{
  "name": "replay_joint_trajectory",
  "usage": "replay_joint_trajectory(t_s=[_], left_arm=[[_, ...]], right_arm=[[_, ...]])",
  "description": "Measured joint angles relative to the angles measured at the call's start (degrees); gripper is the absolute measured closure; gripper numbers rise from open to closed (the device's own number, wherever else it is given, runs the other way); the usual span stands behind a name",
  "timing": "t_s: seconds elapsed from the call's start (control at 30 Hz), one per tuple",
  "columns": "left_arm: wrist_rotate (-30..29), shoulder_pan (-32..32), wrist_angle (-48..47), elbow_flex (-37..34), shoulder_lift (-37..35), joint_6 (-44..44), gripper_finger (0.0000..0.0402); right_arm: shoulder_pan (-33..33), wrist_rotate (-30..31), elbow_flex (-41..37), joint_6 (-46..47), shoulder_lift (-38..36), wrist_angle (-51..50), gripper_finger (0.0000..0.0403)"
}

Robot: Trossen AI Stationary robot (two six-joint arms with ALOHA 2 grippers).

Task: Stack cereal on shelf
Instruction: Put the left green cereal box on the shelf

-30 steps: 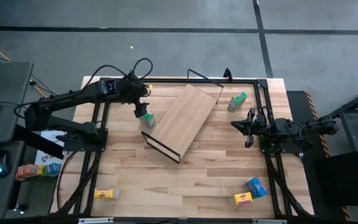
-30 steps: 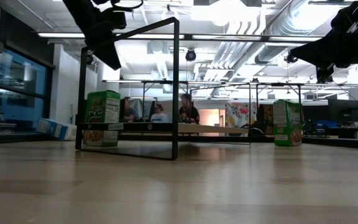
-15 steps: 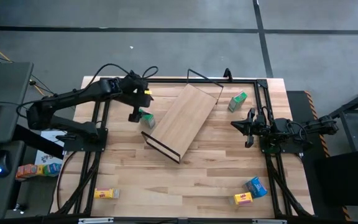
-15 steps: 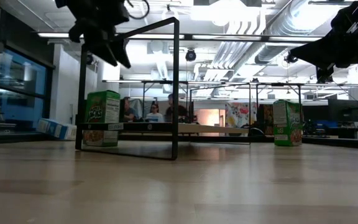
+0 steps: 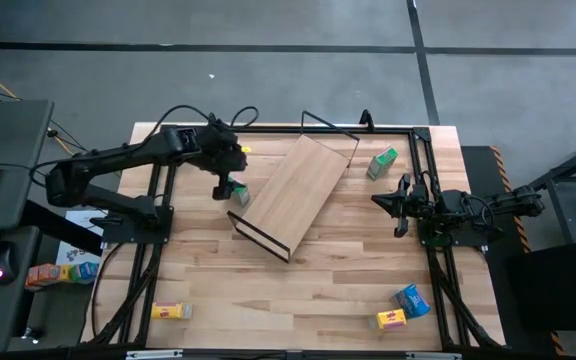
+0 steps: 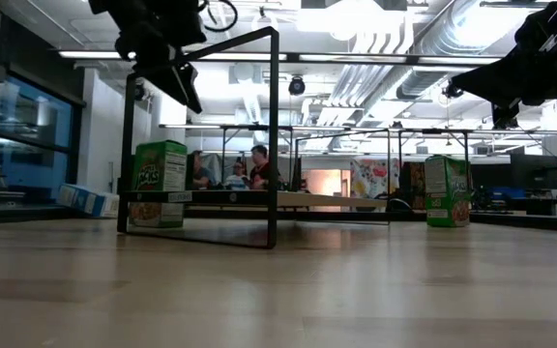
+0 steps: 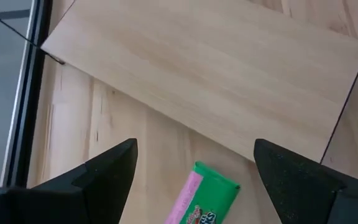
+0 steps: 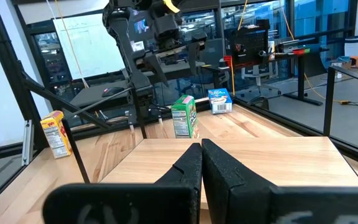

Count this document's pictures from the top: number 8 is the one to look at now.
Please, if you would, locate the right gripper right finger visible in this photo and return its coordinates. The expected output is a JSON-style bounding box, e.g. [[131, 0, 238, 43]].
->
[[201, 138, 358, 224]]

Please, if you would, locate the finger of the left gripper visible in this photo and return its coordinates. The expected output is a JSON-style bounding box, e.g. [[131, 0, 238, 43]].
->
[[136, 52, 170, 88], [187, 32, 208, 77]]

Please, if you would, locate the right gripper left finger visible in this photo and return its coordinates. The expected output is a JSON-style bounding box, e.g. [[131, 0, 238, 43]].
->
[[41, 142, 203, 224]]

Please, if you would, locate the blue Rice Krispies cereal box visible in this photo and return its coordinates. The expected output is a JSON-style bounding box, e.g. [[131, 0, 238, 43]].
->
[[208, 88, 234, 115]]

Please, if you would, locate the green Apple Jacks cereal box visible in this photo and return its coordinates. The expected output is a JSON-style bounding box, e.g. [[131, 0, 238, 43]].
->
[[170, 95, 200, 139]]

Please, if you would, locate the yellow Corn Pops cereal box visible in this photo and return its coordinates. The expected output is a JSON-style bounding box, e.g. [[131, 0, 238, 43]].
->
[[40, 110, 73, 160]]

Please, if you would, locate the yellow tape label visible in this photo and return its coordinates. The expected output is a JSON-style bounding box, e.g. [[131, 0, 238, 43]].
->
[[162, 0, 181, 14]]

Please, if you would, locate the black computer mouse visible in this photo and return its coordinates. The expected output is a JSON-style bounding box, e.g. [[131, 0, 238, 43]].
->
[[101, 86, 126, 98]]

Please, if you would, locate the black desk with pegboard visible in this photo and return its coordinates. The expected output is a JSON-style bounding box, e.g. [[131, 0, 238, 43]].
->
[[224, 18, 324, 107]]

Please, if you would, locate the white board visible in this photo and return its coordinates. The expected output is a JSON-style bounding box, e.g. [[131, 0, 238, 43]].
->
[[52, 13, 126, 81]]

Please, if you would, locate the white office chair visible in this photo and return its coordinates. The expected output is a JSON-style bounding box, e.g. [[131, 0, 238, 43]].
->
[[240, 63, 282, 96]]

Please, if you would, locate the grey desk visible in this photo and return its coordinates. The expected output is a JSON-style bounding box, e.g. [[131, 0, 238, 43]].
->
[[68, 79, 136, 109]]

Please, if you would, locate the white bin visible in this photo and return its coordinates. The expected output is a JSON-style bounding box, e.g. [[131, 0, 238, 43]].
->
[[344, 34, 358, 57]]

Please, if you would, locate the silver frame bracket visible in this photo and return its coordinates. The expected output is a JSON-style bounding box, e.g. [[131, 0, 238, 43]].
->
[[21, 119, 35, 166]]

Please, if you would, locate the yellow floor cable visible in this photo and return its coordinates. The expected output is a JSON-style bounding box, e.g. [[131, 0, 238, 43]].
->
[[303, 73, 351, 105]]

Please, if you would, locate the black aluminium table frame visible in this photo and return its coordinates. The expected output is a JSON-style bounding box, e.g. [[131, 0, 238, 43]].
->
[[0, 0, 358, 215]]

